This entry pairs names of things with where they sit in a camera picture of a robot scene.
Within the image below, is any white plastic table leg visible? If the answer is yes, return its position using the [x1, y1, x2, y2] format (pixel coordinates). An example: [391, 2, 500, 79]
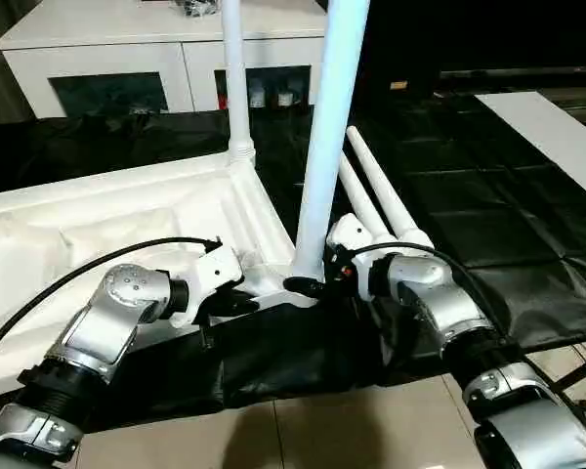
[338, 152, 398, 244]
[346, 125, 437, 251]
[221, 0, 259, 168]
[289, 0, 373, 295]

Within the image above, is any white plastic table top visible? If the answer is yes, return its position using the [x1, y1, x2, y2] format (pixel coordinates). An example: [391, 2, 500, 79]
[0, 145, 324, 403]

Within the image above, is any black plastic mat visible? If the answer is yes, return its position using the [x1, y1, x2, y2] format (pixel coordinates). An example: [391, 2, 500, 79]
[0, 91, 586, 432]

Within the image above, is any red and white container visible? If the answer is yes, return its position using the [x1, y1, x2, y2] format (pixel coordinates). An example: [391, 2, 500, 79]
[215, 72, 232, 110]

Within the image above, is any white flat board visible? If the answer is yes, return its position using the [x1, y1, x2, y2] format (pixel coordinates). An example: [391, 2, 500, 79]
[474, 89, 586, 195]

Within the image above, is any black tripod leg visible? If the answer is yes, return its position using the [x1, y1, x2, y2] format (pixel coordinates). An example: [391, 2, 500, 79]
[550, 358, 586, 393]

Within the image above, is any black low cabinet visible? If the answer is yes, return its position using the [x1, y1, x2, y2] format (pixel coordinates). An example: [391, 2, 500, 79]
[350, 0, 586, 95]

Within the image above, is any bag of black items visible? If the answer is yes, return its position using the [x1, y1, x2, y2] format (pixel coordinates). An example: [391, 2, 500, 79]
[172, 0, 225, 16]

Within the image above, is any white sideboard cabinet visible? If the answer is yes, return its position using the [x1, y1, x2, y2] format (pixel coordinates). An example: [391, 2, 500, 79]
[0, 0, 330, 121]

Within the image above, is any dark grey curtain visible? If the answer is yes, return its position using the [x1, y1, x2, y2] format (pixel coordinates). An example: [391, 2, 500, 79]
[0, 0, 41, 127]

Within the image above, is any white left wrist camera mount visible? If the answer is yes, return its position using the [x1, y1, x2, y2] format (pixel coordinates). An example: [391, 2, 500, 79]
[168, 242, 246, 329]

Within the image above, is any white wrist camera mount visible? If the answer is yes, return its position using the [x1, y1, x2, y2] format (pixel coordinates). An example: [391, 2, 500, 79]
[325, 212, 378, 301]
[168, 242, 246, 329]

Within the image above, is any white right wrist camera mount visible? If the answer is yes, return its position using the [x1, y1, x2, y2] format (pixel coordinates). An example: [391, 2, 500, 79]
[325, 212, 378, 301]

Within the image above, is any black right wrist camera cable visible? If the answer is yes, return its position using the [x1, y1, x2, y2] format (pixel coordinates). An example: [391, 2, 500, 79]
[340, 240, 586, 427]

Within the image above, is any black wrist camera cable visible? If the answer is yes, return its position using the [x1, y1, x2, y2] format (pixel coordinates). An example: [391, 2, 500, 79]
[0, 235, 225, 368]
[340, 240, 586, 427]

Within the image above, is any black left wrist camera cable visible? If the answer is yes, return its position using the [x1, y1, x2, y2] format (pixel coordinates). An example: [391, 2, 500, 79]
[0, 235, 225, 368]

